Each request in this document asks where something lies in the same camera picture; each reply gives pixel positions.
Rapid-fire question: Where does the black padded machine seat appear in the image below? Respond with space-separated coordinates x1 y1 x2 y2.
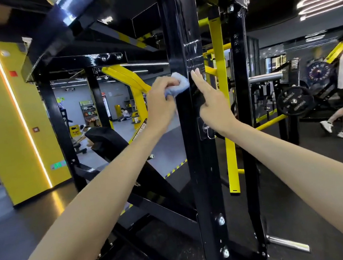
83 115 199 232

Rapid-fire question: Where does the chrome barbell sleeve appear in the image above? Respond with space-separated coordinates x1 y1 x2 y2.
248 70 284 86

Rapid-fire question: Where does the person's left forearm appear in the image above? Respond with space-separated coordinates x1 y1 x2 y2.
0 115 194 260

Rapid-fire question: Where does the black plate-loaded machine stand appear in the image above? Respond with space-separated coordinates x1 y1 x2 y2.
269 57 313 148

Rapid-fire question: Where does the vertical led light strip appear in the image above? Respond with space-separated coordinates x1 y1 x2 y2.
0 33 54 195

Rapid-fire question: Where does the yellow crate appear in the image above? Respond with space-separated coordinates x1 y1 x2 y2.
69 124 82 138

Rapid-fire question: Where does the background goods shelf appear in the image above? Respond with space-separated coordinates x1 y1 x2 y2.
79 98 102 130

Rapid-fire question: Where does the green exit sign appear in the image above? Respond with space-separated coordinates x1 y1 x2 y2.
49 159 68 171

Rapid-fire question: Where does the light blue cleaning cloth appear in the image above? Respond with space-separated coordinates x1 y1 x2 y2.
162 70 191 98

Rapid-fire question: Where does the person's right hand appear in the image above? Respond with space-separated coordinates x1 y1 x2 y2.
189 63 239 140

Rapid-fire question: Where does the blue black weight plate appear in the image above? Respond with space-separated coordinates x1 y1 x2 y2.
306 58 335 86

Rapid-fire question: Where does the person's right forearm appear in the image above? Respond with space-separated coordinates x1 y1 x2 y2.
222 105 343 260

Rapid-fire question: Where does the chrome weight storage peg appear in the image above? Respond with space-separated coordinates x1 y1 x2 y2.
265 229 311 259

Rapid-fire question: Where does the yellow upright machine bar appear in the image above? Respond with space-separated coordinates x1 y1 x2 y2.
197 15 251 197

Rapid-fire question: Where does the person's left hand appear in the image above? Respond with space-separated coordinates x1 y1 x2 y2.
139 74 187 136

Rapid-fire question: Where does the clear adhesive hook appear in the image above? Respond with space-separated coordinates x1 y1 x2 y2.
196 115 217 142

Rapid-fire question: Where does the black steel gym machine frame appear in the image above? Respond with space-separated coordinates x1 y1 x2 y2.
11 0 283 260

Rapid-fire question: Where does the yellow black leg press machine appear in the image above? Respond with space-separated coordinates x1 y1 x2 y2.
300 33 343 124

